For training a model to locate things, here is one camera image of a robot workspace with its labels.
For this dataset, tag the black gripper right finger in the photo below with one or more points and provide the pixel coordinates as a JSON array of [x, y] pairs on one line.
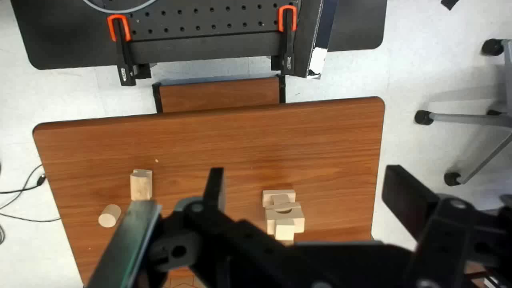
[[410, 198]]

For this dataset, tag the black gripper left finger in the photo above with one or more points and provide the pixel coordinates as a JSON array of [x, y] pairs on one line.
[[215, 185]]

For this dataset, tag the small wooden block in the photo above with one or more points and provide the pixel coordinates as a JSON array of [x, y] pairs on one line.
[[285, 233]]

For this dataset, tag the flat wooden base block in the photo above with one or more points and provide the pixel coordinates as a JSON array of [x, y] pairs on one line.
[[266, 196]]

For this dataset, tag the wooden cuboid block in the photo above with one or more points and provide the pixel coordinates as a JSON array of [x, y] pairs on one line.
[[141, 185]]

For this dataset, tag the wooden arch block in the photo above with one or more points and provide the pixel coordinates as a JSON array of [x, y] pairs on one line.
[[298, 217]]

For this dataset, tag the wooden board under desk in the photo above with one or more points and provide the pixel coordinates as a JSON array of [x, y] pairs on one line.
[[218, 95]]

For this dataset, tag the grey office chair base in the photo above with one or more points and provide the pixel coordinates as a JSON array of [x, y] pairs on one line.
[[480, 121]]

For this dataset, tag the grey angled gripper side plate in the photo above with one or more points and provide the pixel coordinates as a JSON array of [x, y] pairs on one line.
[[125, 246]]

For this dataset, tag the small lying wooden cylinder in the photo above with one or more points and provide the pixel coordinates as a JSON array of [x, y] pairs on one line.
[[109, 217]]

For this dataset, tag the black perforated breadboard base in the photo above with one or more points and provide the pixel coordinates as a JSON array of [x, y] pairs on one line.
[[213, 26]]

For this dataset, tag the shiny metal plate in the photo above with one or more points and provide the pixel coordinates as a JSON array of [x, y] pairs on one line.
[[317, 62]]

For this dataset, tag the dark grey floor slab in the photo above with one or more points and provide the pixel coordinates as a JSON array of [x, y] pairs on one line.
[[357, 25]]

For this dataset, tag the small black floor object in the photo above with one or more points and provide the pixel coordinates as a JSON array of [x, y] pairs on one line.
[[450, 4]]

